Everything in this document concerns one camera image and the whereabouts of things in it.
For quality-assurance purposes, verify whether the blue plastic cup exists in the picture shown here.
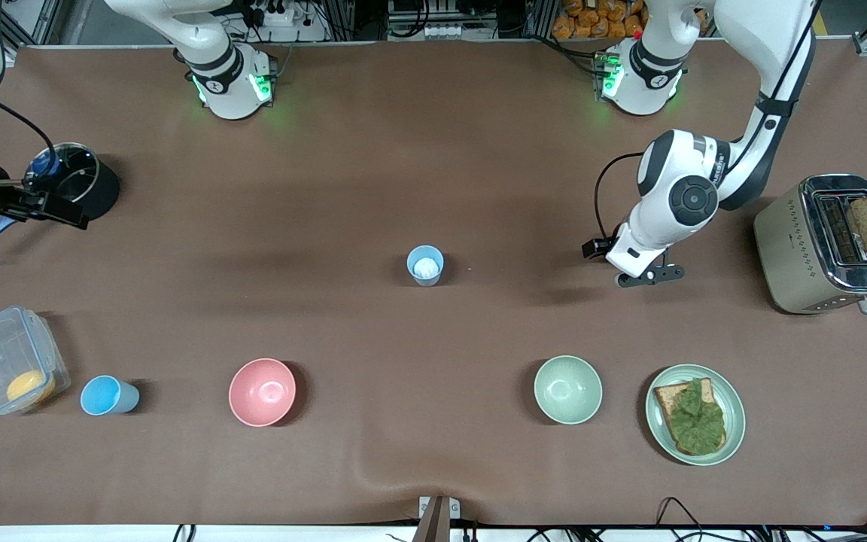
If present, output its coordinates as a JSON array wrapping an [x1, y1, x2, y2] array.
[[406, 245, 446, 288], [80, 375, 141, 416]]

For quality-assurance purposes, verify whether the glass lid blue knob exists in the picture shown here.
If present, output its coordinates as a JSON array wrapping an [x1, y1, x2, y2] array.
[[23, 143, 98, 204]]

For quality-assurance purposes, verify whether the beige chrome toaster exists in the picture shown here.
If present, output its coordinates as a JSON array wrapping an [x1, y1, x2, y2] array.
[[753, 175, 867, 315]]

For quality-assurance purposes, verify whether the square toast bread slice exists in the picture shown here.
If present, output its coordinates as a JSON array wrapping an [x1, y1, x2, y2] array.
[[653, 379, 728, 456]]

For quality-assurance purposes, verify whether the black cooking pot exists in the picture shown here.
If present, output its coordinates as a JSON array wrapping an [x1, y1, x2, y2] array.
[[23, 143, 120, 222]]

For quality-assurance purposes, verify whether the pale green bowl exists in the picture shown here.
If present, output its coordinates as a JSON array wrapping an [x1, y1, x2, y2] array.
[[534, 355, 604, 425]]

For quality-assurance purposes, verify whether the yellow round food piece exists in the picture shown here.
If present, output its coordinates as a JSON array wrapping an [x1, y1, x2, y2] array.
[[6, 369, 56, 405]]

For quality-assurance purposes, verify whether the green lettuce leaf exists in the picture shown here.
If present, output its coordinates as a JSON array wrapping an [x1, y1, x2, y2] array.
[[663, 379, 726, 455]]

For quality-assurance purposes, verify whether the pale green plate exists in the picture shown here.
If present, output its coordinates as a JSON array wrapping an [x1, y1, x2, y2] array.
[[645, 364, 747, 467]]

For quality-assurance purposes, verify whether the brown table cover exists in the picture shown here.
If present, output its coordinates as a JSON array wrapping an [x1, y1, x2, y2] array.
[[0, 38, 867, 528]]

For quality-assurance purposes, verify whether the orange bread rolls pack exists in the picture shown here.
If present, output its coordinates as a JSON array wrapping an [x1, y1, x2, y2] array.
[[552, 0, 649, 41]]

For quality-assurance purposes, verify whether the pink bowl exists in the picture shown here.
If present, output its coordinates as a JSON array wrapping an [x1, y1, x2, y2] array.
[[228, 358, 297, 428]]

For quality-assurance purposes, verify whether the white power strip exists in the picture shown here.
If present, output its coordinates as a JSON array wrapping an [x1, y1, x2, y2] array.
[[253, 3, 297, 28]]

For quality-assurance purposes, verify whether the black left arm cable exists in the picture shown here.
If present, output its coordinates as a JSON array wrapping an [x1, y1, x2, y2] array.
[[594, 0, 820, 243]]

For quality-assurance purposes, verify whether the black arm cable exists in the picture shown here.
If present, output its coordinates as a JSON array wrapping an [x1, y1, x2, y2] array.
[[594, 0, 820, 243], [0, 96, 56, 170]]

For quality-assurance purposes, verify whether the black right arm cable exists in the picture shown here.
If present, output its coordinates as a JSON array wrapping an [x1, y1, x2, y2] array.
[[0, 96, 56, 170]]

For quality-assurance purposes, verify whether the aluminium frame post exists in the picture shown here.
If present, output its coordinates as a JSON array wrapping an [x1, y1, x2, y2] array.
[[23, 0, 73, 44]]

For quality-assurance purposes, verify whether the black looped cable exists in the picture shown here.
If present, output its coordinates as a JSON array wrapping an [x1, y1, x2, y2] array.
[[656, 496, 707, 542]]

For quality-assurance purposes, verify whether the grey metal bracket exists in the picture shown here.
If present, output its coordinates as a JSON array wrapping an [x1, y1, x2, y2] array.
[[412, 495, 461, 542]]

